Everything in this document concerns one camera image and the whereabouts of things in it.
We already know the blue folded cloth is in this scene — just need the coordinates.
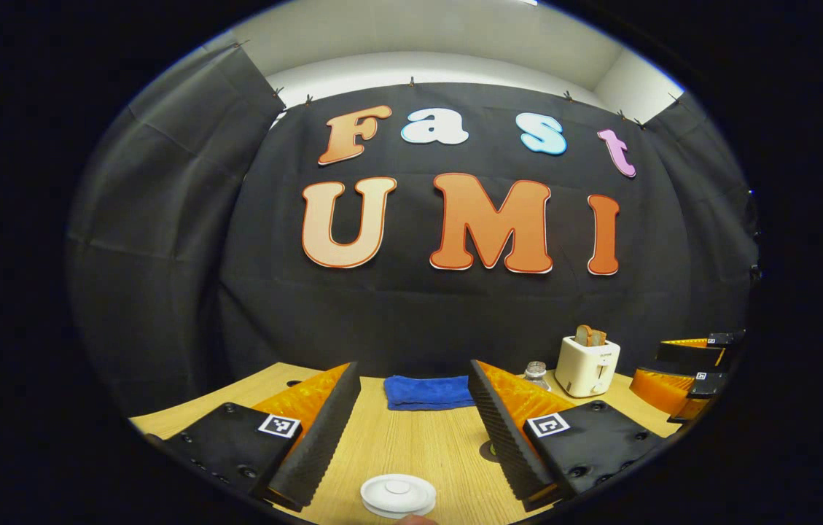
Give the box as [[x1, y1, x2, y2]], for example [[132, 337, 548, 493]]
[[383, 375, 476, 411]]

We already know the white teacup lid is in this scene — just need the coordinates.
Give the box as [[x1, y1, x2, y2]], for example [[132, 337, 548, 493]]
[[364, 475, 434, 508]]

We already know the white toaster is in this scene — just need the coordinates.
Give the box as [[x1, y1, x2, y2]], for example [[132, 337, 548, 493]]
[[555, 335, 621, 398]]

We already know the white label water bottle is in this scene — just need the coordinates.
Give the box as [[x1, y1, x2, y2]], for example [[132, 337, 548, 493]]
[[524, 361, 553, 392]]

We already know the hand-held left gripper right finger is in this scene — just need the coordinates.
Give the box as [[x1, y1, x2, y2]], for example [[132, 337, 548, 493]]
[[468, 359, 674, 513]]

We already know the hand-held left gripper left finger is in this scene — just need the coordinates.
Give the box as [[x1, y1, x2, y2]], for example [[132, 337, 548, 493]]
[[145, 361, 362, 513]]

